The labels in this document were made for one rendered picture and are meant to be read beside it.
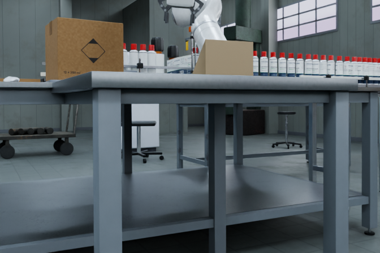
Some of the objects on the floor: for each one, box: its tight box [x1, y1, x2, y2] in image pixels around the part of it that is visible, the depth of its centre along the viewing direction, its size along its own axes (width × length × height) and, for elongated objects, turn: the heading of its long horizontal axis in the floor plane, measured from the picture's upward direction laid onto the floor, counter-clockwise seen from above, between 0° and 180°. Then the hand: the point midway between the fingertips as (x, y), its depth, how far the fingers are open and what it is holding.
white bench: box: [176, 103, 351, 169], centre depth 458 cm, size 190×75×80 cm
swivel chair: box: [121, 104, 164, 163], centre depth 552 cm, size 63×63×98 cm
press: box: [223, 0, 265, 136], centre depth 999 cm, size 85×106×325 cm
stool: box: [272, 112, 303, 149], centre depth 704 cm, size 50×47×59 cm
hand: (178, 21), depth 155 cm, fingers open, 8 cm apart
